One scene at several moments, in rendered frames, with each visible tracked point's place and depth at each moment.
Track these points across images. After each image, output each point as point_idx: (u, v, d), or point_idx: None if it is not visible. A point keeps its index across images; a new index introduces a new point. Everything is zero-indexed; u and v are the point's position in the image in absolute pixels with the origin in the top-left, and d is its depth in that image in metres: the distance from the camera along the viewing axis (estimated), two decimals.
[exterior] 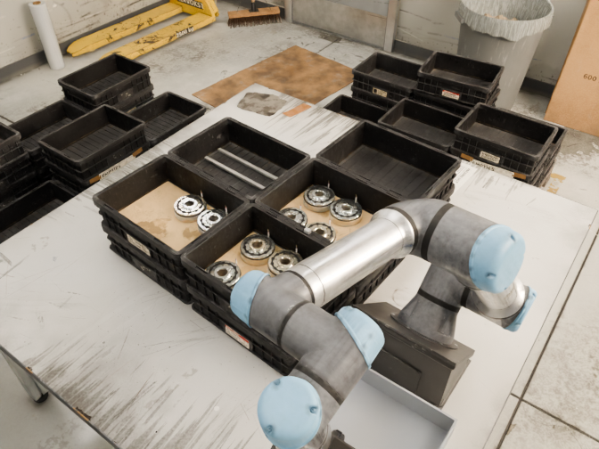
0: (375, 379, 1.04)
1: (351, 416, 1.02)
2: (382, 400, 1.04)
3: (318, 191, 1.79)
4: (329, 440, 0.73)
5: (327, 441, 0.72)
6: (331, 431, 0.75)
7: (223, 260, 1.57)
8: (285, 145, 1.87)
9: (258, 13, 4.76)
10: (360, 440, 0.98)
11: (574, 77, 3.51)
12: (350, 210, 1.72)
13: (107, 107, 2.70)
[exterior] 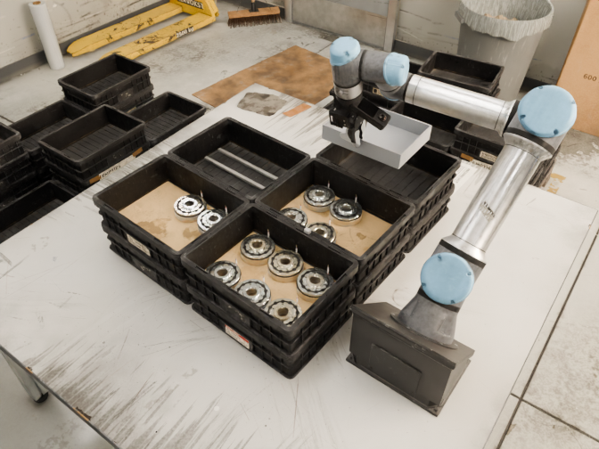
0: None
1: (370, 132, 1.72)
2: (388, 126, 1.75)
3: (318, 191, 1.79)
4: (362, 86, 1.44)
5: (361, 85, 1.42)
6: (362, 86, 1.45)
7: (223, 260, 1.57)
8: (285, 145, 1.87)
9: (258, 13, 4.76)
10: (375, 140, 1.69)
11: (574, 77, 3.51)
12: (350, 210, 1.72)
13: (107, 107, 2.70)
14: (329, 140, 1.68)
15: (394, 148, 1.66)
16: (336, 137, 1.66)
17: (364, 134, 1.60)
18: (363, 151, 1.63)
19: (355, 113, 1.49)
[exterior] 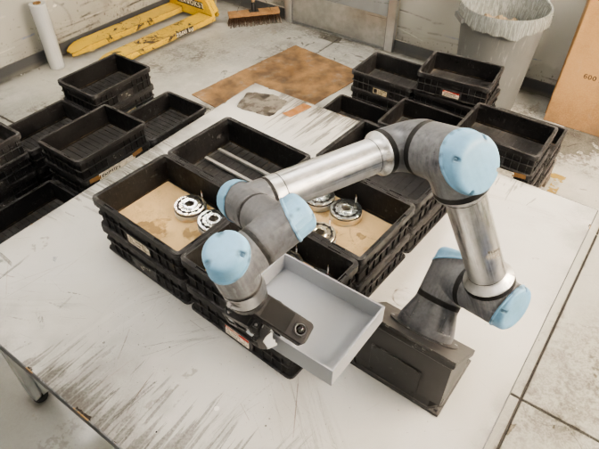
0: (320, 279, 1.24)
1: (299, 307, 1.21)
2: (326, 297, 1.24)
3: None
4: (264, 292, 0.92)
5: (261, 291, 0.91)
6: (266, 288, 0.94)
7: None
8: (285, 145, 1.87)
9: (258, 13, 4.76)
10: None
11: (574, 77, 3.51)
12: (350, 210, 1.72)
13: (107, 107, 2.70)
14: None
15: (329, 341, 1.14)
16: None
17: None
18: (283, 351, 1.11)
19: (258, 321, 0.98)
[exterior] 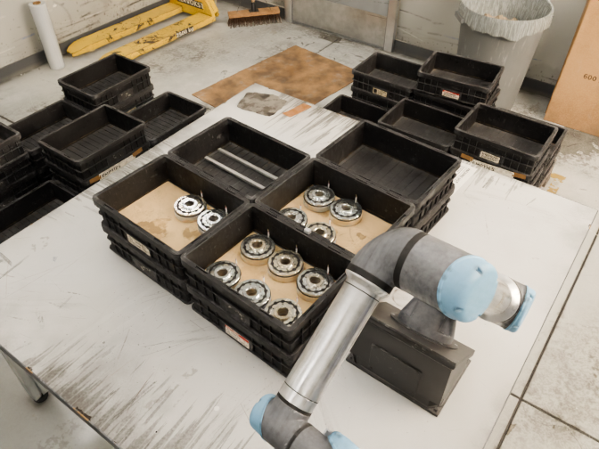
0: None
1: None
2: None
3: (318, 191, 1.79)
4: None
5: None
6: None
7: (223, 260, 1.57)
8: (285, 145, 1.87)
9: (258, 13, 4.76)
10: None
11: (574, 77, 3.51)
12: (350, 210, 1.72)
13: (107, 107, 2.70)
14: None
15: None
16: None
17: None
18: None
19: None
